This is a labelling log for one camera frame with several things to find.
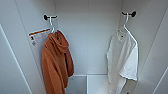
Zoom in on white wardrobe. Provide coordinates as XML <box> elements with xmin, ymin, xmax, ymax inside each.
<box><xmin>13</xmin><ymin>0</ymin><xmax>158</xmax><ymax>94</ymax></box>

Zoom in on white t-shirt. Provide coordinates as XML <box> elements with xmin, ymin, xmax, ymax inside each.
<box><xmin>106</xmin><ymin>29</ymin><xmax>140</xmax><ymax>94</ymax></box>

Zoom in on black wall hook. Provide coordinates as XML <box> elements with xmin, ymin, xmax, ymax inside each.
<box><xmin>121</xmin><ymin>10</ymin><xmax>137</xmax><ymax>19</ymax></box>
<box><xmin>42</xmin><ymin>13</ymin><xmax>59</xmax><ymax>22</ymax></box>

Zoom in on white clothes hanger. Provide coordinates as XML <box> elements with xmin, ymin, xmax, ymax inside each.
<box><xmin>47</xmin><ymin>17</ymin><xmax>58</xmax><ymax>35</ymax></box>
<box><xmin>116</xmin><ymin>15</ymin><xmax>139</xmax><ymax>43</ymax></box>

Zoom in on orange hoodie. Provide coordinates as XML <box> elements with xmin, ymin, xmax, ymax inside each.
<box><xmin>41</xmin><ymin>29</ymin><xmax>75</xmax><ymax>94</ymax></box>

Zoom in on white wardrobe door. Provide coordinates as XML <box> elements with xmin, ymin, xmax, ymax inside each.
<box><xmin>0</xmin><ymin>0</ymin><xmax>45</xmax><ymax>94</ymax></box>
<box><xmin>132</xmin><ymin>0</ymin><xmax>168</xmax><ymax>94</ymax></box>

